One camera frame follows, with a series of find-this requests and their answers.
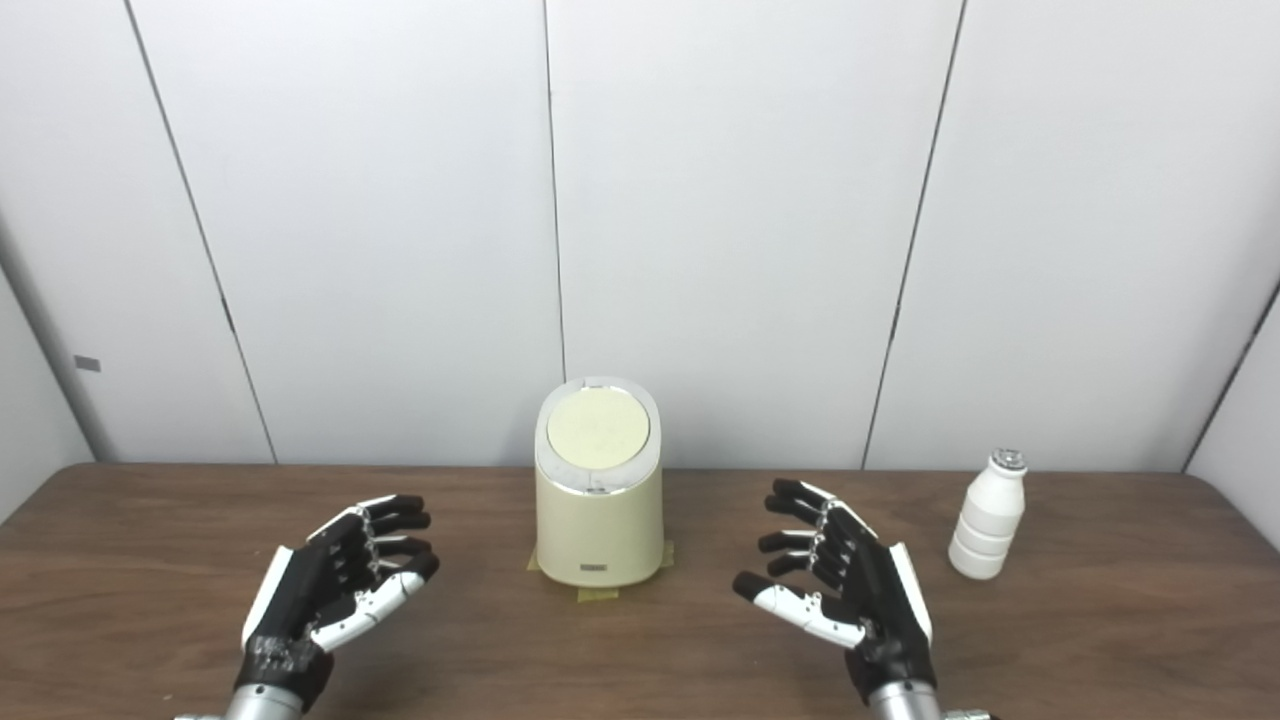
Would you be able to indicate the cream-colored bin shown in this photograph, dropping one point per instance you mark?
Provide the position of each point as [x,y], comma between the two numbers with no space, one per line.
[598,525]

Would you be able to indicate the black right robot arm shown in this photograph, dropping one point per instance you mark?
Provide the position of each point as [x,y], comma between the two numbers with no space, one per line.
[905,703]

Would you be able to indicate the small white plastic bottle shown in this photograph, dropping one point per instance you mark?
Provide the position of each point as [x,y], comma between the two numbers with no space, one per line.
[988,520]

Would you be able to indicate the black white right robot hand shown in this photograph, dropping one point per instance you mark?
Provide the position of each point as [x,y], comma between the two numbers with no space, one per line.
[880,600]

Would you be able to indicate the cream round bin lid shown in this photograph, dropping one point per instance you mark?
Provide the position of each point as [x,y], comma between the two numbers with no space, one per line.
[598,428]

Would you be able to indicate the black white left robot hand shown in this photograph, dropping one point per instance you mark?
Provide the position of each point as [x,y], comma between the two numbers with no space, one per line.
[300,595]

